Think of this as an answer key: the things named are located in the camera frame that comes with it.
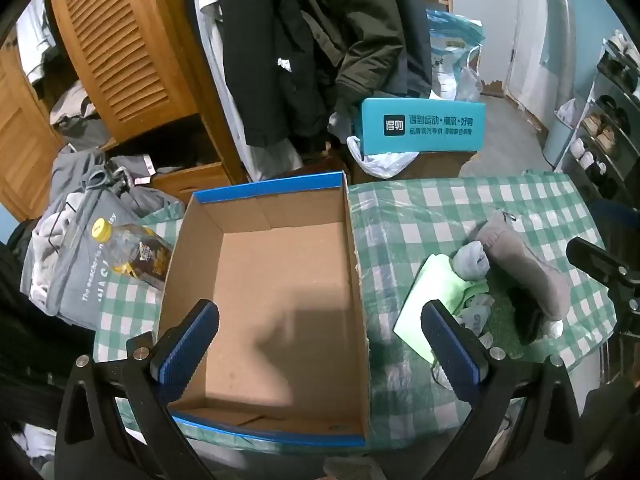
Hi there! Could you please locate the green checked tablecloth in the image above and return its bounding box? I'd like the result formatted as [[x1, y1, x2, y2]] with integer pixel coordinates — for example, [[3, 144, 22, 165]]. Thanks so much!
[[92, 170, 618, 461]]

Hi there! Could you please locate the green scouring pad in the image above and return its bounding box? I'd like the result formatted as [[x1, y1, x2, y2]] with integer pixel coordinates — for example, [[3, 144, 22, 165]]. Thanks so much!
[[480, 287, 526, 356]]

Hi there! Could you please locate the pile of clothes in wardrobe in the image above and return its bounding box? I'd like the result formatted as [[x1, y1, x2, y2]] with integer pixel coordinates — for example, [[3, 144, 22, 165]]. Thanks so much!
[[15, 0, 111, 151]]

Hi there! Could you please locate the yellow-capped plastic bottle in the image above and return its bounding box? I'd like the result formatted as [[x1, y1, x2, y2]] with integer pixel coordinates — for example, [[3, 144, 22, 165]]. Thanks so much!
[[91, 217, 176, 291]]

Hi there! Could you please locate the black hanging jacket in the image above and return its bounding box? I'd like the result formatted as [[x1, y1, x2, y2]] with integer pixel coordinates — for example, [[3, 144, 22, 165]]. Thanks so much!
[[220, 0, 351, 148]]

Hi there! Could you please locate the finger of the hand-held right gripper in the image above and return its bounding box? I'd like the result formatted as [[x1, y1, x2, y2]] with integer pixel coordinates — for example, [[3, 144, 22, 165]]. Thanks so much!
[[586, 199, 640, 243], [566, 236, 640, 346]]

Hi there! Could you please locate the white hanging garment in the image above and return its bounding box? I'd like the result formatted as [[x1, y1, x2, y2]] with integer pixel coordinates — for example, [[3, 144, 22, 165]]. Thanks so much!
[[180, 0, 306, 186]]

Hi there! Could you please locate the wooden wardrobe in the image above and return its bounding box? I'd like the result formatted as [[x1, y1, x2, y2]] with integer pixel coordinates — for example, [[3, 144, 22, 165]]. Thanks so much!
[[0, 0, 251, 221]]

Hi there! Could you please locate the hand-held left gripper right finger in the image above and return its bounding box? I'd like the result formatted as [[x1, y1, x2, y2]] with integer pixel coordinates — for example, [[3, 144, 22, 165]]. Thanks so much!
[[420, 299, 586, 480]]

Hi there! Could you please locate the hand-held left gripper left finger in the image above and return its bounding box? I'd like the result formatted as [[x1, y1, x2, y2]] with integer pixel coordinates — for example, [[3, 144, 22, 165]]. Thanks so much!
[[54, 299, 221, 480]]

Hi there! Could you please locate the grey tote bag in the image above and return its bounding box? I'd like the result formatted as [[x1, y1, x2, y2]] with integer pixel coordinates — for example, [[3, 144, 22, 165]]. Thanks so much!
[[20, 187, 173, 331]]

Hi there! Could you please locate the light grey sock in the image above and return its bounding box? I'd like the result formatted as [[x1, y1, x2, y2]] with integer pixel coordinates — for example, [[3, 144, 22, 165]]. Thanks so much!
[[452, 241, 491, 281]]

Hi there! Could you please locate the light green cloth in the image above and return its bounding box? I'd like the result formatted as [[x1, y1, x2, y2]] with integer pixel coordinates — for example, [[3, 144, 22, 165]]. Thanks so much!
[[393, 254, 491, 363]]

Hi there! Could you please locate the long grey sock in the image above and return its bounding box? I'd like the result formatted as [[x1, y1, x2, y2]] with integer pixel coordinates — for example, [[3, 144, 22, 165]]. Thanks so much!
[[472, 210, 571, 338]]

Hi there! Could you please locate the louvered wardrobe door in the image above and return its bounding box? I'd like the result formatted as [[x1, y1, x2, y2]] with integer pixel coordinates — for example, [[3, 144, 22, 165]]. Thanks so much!
[[47, 0, 201, 146]]

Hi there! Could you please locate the white door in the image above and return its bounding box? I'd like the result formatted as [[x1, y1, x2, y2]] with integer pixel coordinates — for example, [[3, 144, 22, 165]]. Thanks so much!
[[505, 0, 571, 111]]

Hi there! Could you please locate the navy hanging garment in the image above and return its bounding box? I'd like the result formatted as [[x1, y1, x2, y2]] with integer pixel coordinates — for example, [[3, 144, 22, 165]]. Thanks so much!
[[385, 0, 432, 101]]

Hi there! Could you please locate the olive green hanging jacket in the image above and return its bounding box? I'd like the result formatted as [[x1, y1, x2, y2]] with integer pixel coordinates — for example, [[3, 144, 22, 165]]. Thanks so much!
[[295, 0, 431, 111]]

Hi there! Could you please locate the wooden wardrobe drawer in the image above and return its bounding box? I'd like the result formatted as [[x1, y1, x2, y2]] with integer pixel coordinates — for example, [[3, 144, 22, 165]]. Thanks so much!
[[150, 160, 231, 206]]

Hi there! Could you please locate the white plastic bag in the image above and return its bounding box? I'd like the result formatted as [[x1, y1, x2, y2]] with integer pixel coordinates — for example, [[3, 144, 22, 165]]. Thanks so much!
[[346, 135, 421, 179]]

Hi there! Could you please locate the metal shoe rack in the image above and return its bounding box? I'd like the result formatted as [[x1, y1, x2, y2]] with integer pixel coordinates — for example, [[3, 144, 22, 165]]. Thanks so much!
[[555, 30, 640, 201]]

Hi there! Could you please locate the teal shoe box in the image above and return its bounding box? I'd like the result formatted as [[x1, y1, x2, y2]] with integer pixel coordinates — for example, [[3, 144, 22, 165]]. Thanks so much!
[[360, 97, 488, 155]]

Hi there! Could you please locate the crumpled white cloth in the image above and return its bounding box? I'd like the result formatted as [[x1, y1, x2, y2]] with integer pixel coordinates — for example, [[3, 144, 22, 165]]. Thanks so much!
[[10, 422, 60, 473]]

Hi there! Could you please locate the clear plastic bag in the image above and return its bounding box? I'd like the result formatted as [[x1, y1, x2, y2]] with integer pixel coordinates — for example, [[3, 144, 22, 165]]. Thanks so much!
[[455, 50, 484, 103]]

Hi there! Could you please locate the black sock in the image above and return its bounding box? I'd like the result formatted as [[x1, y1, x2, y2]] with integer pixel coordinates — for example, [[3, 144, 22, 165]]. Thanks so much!
[[507, 285, 546, 346]]

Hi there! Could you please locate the panelled wardrobe door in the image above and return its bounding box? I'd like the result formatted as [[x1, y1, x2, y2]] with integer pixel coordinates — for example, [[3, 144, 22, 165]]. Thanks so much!
[[0, 35, 66, 221]]

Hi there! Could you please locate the light blue bin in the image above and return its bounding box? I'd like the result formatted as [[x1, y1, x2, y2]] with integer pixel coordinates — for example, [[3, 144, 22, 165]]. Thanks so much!
[[542, 100, 581, 168]]

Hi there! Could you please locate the grey hoodie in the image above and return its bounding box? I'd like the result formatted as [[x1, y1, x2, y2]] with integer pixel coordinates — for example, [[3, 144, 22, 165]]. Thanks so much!
[[50, 145, 186, 221]]

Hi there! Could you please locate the blue plastic bag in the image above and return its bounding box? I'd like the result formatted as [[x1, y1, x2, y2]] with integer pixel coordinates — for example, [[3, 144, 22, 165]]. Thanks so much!
[[425, 9, 486, 101]]

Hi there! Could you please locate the white patterned sock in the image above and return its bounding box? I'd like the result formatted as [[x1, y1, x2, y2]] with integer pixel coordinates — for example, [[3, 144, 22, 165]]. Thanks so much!
[[432, 330, 496, 391]]

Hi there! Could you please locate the blue-rimmed cardboard box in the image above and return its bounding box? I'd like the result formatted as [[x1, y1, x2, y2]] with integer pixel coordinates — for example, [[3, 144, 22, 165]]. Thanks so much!
[[159, 171, 372, 448]]

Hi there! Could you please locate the black bag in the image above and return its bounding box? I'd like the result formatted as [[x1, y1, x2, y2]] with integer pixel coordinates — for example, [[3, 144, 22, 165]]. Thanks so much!
[[0, 220, 101, 411]]

